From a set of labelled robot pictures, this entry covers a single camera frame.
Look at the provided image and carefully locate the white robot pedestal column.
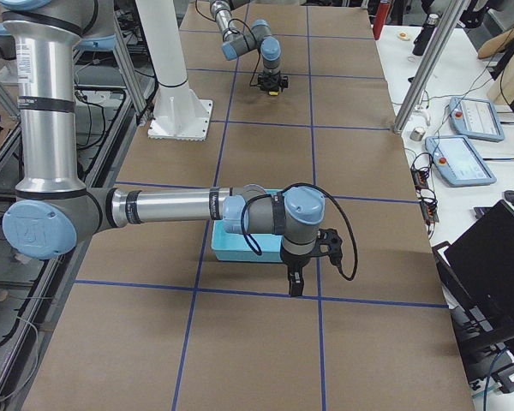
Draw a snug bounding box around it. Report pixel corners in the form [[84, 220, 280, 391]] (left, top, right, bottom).
[[136, 0, 213, 140]]

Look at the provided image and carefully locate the light blue plastic bin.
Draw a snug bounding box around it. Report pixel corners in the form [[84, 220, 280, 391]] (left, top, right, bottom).
[[209, 186, 286, 263]]

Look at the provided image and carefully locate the far teach pendant tablet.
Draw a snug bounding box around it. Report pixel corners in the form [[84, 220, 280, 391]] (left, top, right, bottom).
[[449, 96, 505, 142]]

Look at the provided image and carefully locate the red cylinder bottle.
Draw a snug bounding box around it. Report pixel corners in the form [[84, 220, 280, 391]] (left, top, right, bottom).
[[373, 0, 391, 40]]

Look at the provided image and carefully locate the teach pendant tablet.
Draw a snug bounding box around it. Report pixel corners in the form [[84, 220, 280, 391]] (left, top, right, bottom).
[[424, 135, 497, 188], [449, 96, 505, 142]]

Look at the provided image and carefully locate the black laptop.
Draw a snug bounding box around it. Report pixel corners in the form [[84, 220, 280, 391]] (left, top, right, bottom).
[[433, 200, 514, 366]]

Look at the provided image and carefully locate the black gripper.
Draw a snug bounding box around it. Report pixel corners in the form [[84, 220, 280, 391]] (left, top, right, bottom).
[[258, 72, 289, 92], [280, 229, 341, 297]]

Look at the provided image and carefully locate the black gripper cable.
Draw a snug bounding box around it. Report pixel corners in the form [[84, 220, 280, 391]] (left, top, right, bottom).
[[239, 182, 360, 282]]

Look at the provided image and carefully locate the black thermos bottle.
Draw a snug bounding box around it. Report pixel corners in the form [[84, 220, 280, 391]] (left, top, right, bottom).
[[412, 13, 440, 57]]

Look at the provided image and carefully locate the near teach pendant tablet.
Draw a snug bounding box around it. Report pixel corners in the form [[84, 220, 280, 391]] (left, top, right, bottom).
[[424, 135, 497, 188]]

